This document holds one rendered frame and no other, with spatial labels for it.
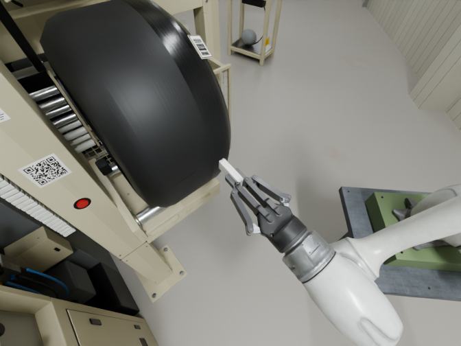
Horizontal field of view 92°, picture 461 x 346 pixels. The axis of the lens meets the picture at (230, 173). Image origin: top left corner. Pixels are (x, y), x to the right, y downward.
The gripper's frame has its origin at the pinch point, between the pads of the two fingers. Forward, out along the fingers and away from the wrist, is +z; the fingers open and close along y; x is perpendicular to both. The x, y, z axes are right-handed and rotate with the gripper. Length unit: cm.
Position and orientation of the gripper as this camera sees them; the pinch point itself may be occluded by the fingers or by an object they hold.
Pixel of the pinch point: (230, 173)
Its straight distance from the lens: 51.8
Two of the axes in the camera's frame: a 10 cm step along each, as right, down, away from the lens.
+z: -6.4, -6.9, 3.3
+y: -7.6, 5.2, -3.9
